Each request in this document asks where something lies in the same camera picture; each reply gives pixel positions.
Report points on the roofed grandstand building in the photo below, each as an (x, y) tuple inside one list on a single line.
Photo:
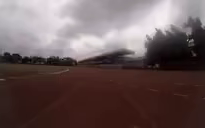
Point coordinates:
[(111, 57)]

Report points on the dark tall trees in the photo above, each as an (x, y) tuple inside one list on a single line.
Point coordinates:
[(171, 50)]

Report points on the red running track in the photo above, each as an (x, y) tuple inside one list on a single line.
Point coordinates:
[(90, 100)]

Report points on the row of trees and buildings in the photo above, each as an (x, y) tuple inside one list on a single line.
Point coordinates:
[(56, 61)]

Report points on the grass field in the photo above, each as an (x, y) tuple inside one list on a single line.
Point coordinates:
[(20, 69)]

